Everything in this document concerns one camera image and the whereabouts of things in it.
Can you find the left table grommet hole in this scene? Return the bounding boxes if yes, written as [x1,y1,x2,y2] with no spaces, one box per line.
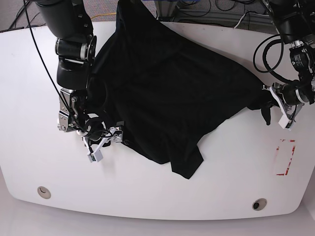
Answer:
[37,186,51,199]

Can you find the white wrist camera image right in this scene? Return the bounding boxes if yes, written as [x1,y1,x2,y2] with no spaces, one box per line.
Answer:
[278,116,295,131]

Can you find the table grommet hole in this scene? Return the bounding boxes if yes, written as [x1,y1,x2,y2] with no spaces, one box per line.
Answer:
[37,186,51,199]
[252,198,267,211]

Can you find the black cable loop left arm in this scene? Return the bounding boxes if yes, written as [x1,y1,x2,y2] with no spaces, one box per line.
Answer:
[252,34,300,86]

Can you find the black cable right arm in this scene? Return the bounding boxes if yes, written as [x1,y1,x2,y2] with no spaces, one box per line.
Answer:
[23,0,74,116]

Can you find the white cable on floor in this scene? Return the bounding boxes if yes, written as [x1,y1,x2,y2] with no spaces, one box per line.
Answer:
[233,12,266,29]

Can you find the aluminium frame stand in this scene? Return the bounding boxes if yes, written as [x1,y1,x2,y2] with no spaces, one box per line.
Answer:
[154,0,178,22]

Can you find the right table grommet hole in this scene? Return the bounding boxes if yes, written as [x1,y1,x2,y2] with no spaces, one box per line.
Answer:
[252,198,267,211]

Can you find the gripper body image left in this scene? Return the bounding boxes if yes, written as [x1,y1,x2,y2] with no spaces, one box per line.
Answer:
[78,119,124,153]

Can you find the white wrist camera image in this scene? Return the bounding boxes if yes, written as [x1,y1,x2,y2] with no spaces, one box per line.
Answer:
[278,116,295,131]
[87,150,103,163]

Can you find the red tape rectangle marking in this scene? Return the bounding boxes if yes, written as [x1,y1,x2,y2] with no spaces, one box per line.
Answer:
[273,139,296,176]

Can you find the yellow cable on floor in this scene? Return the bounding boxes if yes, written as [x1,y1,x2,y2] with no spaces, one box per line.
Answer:
[91,13,118,20]

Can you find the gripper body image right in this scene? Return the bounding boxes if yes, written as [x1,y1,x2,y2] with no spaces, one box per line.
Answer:
[262,83,311,120]

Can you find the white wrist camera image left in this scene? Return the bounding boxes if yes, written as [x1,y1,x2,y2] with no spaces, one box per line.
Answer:
[87,150,103,163]

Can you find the black t-shirt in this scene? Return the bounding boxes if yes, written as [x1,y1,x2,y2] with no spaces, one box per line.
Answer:
[97,0,271,179]

